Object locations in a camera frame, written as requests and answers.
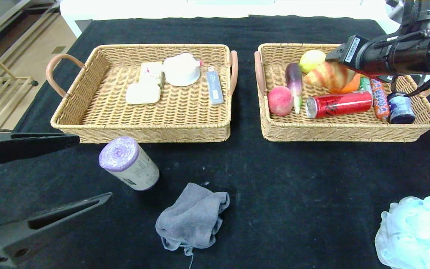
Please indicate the red soda can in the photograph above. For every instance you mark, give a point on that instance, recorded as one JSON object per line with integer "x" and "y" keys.
{"x": 338, "y": 104}

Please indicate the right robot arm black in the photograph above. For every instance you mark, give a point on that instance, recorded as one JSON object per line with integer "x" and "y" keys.
{"x": 413, "y": 54}

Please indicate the wicker basket holding food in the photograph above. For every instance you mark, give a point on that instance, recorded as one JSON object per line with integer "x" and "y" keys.
{"x": 334, "y": 127}

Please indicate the grey rectangular stick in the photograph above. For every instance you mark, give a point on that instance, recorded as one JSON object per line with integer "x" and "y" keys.
{"x": 215, "y": 87}

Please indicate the croissant bread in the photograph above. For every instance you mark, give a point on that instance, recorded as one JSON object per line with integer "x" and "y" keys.
{"x": 329, "y": 76}

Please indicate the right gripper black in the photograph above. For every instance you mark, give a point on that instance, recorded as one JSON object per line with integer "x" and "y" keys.
{"x": 350, "y": 49}

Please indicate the black table cloth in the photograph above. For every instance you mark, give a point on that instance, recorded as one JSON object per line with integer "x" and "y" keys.
{"x": 293, "y": 179}

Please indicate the pink peach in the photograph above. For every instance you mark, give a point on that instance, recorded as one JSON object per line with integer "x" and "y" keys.
{"x": 280, "y": 101}

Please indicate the wicker basket holding toiletries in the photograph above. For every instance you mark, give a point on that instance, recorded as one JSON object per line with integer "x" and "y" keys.
{"x": 185, "y": 112}

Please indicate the yellow lemon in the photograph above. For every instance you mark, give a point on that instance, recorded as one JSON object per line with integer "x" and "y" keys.
{"x": 311, "y": 59}

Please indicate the orange sausage snack tube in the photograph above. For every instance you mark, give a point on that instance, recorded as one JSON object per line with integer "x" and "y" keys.
{"x": 381, "y": 102}

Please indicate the grey cloth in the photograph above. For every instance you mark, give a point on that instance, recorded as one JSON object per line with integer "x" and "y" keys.
{"x": 192, "y": 216}

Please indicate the light blue bath sponge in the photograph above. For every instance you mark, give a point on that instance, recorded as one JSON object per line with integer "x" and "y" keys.
{"x": 416, "y": 235}

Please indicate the green gum box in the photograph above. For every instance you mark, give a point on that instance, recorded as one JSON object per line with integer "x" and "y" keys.
{"x": 365, "y": 85}

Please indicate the white round bowl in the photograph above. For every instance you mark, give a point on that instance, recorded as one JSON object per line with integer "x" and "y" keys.
{"x": 182, "y": 72}

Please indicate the dark blue jar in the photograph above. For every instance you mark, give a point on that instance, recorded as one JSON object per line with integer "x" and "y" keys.
{"x": 400, "y": 109}

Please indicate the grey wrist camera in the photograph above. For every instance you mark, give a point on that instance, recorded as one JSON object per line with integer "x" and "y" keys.
{"x": 396, "y": 9}

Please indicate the white soap bar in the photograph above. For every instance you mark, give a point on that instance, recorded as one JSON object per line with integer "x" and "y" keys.
{"x": 142, "y": 93}

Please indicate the orange fruit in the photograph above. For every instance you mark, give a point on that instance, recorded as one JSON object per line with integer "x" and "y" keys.
{"x": 351, "y": 87}

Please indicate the purple eggplant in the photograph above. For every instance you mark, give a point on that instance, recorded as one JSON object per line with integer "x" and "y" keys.
{"x": 293, "y": 79}

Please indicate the purple trash bag roll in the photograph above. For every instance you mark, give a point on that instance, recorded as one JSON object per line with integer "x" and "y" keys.
{"x": 130, "y": 164}

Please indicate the small pale printed box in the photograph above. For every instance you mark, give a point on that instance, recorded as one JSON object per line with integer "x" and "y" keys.
{"x": 150, "y": 73}

